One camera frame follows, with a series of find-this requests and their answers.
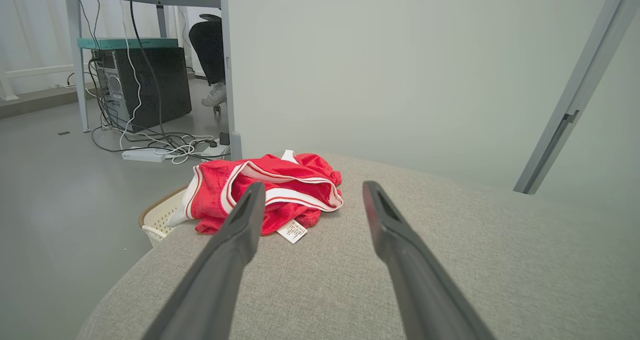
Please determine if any long white cable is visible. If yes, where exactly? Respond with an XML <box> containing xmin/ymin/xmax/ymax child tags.
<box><xmin>116</xmin><ymin>0</ymin><xmax>144</xmax><ymax>151</ymax></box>

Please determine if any cream plastic laundry basket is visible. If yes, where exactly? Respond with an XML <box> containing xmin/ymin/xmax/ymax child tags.
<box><xmin>138</xmin><ymin>185</ymin><xmax>189</xmax><ymax>247</ymax></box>

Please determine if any grey metal desk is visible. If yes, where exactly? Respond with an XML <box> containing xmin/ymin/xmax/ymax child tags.
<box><xmin>62</xmin><ymin>0</ymin><xmax>223</xmax><ymax>133</ymax></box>

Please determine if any white power strip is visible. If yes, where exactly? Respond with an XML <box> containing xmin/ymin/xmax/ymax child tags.
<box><xmin>121</xmin><ymin>147</ymin><xmax>167</xmax><ymax>163</ymax></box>

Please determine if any long black cable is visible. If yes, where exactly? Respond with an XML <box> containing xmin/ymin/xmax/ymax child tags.
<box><xmin>129</xmin><ymin>0</ymin><xmax>171</xmax><ymax>148</ymax></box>

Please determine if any white sneaker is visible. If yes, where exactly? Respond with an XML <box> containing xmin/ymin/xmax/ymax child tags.
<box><xmin>201</xmin><ymin>82</ymin><xmax>227</xmax><ymax>107</ymax></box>

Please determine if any red Bulls basketball jersey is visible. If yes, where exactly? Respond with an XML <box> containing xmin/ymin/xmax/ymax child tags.
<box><xmin>166</xmin><ymin>149</ymin><xmax>345</xmax><ymax>245</ymax></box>

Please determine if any black trouser leg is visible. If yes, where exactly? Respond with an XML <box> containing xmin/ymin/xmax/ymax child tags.
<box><xmin>188</xmin><ymin>14</ymin><xmax>226</xmax><ymax>86</ymax></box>

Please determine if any flat teal box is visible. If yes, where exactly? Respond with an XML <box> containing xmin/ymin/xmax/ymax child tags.
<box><xmin>77</xmin><ymin>37</ymin><xmax>179</xmax><ymax>50</ymax></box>

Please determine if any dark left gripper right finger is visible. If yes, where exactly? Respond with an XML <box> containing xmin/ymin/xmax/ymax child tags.
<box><xmin>362</xmin><ymin>180</ymin><xmax>497</xmax><ymax>340</ymax></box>

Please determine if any black computer tower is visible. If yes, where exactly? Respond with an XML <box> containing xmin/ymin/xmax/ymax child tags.
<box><xmin>92</xmin><ymin>46</ymin><xmax>193</xmax><ymax>133</ymax></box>

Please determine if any white pipe rail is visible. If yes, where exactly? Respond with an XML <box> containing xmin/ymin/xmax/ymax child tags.
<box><xmin>0</xmin><ymin>64</ymin><xmax>76</xmax><ymax>102</ymax></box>

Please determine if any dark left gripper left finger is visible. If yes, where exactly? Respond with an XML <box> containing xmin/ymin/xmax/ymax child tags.
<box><xmin>141</xmin><ymin>181</ymin><xmax>267</xmax><ymax>340</ymax></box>

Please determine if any grey partition post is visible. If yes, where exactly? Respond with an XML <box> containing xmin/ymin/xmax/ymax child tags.
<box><xmin>513</xmin><ymin>0</ymin><xmax>640</xmax><ymax>196</ymax></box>
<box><xmin>219</xmin><ymin>0</ymin><xmax>244</xmax><ymax>162</ymax></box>

